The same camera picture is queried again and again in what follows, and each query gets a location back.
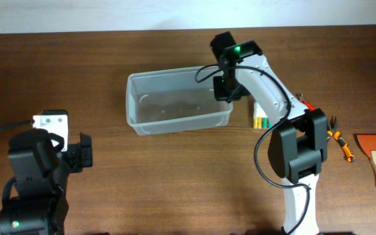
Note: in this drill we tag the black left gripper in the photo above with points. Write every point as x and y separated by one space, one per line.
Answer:
85 150

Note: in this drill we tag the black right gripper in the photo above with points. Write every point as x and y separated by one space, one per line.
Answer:
224 89

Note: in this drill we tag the clear case of coloured plugs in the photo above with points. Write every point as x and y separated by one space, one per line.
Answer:
260 119

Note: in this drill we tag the red handled small pliers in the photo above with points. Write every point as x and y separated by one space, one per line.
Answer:
302 99

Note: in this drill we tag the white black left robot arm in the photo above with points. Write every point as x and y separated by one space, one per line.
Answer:
34 201

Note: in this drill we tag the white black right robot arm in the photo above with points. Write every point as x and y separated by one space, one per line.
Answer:
298 136

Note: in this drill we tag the clear plastic storage container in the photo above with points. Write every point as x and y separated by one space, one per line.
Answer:
169 101

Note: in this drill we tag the orange black needle nose pliers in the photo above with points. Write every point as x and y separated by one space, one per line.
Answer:
332 132

